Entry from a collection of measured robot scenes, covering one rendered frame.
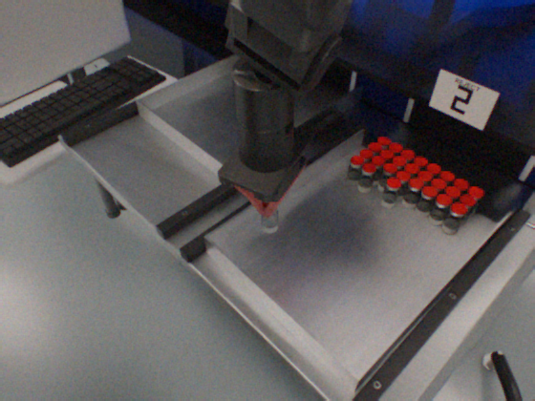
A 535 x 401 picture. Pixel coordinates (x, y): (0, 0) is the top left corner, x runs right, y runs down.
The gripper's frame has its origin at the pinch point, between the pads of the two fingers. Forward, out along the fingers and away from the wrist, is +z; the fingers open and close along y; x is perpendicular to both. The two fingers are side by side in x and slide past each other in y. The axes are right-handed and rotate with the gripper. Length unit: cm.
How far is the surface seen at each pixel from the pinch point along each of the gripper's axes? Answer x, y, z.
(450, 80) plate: -13.0, 28.4, -4.2
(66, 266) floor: 93, 4, 99
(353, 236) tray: -9.4, 7.5, 10.0
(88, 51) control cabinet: 70, 32, 17
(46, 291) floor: 91, -7, 98
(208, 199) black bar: 11.7, 1.9, 7.9
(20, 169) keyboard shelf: 53, -3, 18
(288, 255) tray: -2.9, -0.1, 9.4
